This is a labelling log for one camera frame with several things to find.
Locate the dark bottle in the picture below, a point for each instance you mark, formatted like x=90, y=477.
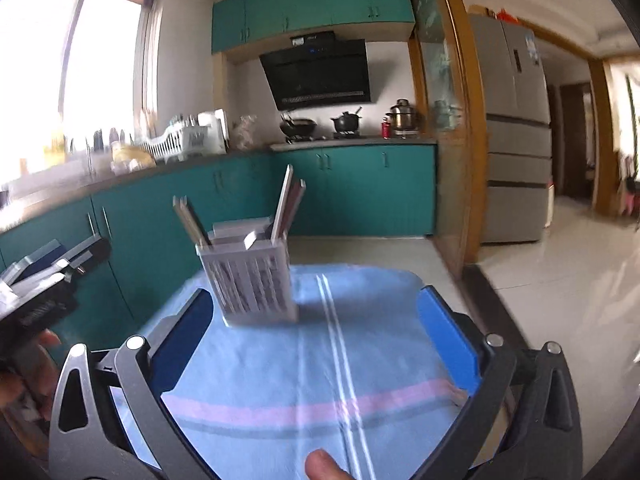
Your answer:
x=99, y=141

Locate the white dish rack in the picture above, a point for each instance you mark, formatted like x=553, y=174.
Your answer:
x=175, y=144

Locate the person's right hand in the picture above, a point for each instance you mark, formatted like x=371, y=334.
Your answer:
x=326, y=466

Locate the silver refrigerator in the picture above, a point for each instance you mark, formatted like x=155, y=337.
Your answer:
x=515, y=135

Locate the window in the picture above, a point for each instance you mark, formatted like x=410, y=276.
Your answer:
x=90, y=70

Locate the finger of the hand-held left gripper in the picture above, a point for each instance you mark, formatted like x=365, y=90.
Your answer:
x=90, y=251
x=37, y=262

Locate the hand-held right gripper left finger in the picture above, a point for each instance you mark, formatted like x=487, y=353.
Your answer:
x=185, y=340

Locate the black cooking pot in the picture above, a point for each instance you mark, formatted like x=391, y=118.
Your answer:
x=346, y=122

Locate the gas stove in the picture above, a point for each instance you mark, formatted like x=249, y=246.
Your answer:
x=325, y=137

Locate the white kitchen appliance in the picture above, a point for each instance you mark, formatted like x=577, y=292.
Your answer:
x=214, y=132

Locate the grey bottle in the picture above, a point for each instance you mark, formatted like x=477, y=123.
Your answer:
x=113, y=137

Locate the teal wall cabinets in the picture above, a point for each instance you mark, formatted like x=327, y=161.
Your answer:
x=310, y=10

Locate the white plastic utensil holder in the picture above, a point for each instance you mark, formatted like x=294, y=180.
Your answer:
x=250, y=280

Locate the stainless steel pot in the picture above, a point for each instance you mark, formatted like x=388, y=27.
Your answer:
x=404, y=117

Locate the clear plastic bag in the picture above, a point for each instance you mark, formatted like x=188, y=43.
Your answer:
x=246, y=132

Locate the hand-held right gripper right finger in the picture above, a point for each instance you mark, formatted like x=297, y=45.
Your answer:
x=445, y=340

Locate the black wok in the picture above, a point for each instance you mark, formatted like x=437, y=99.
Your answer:
x=299, y=126

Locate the wooden framed glass door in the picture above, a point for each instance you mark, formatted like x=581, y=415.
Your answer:
x=450, y=135

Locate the teal base cabinets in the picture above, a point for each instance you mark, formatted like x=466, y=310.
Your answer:
x=350, y=195

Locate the black range hood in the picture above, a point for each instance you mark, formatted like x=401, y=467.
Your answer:
x=320, y=75

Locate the person's left hand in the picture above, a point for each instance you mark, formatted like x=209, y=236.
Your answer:
x=42, y=382

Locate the blue striped cloth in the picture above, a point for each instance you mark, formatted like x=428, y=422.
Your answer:
x=260, y=370

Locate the chrome faucet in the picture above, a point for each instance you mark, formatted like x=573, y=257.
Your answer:
x=91, y=157

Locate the beige bowl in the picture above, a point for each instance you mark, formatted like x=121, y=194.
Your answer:
x=131, y=157

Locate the red bottle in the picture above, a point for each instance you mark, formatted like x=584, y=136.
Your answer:
x=387, y=130

